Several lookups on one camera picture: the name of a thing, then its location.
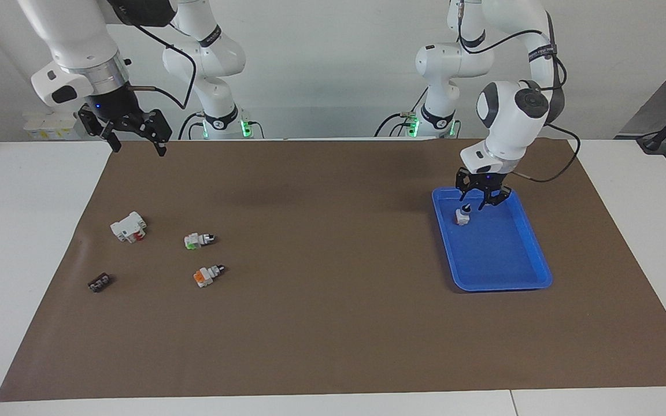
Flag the black cable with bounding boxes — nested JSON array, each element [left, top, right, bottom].
[[128, 17, 198, 111], [506, 12, 582, 184], [177, 112, 204, 140], [374, 87, 430, 138]]

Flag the blue plastic tray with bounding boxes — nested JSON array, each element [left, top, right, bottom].
[[431, 186, 553, 292]]

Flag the white switch block red parts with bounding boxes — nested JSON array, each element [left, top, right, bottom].
[[110, 211, 147, 244]]

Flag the white green switch black knob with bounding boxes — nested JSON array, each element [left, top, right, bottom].
[[183, 232, 217, 251]]

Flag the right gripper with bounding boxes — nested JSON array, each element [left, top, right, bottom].
[[77, 83, 172, 157]]

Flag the white yellow box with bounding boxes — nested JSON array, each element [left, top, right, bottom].
[[23, 112, 81, 140]]

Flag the white orange switch black knob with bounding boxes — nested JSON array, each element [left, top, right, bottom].
[[192, 264, 226, 288]]

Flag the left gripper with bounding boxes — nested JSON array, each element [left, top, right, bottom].
[[455, 164, 512, 212]]

